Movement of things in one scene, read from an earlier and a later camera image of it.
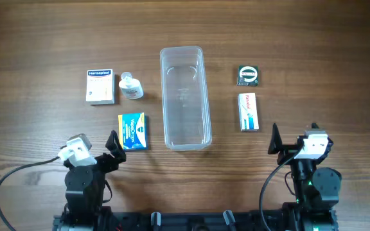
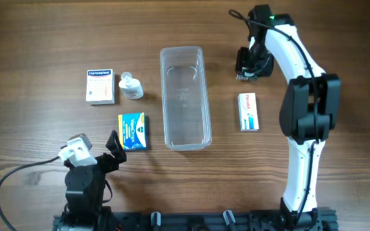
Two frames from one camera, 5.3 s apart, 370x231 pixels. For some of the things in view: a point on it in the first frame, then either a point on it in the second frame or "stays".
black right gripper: [289, 149] -> [247, 72]
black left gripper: [105, 159] stays
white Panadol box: [248, 112] stays
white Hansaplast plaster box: [100, 86] stays
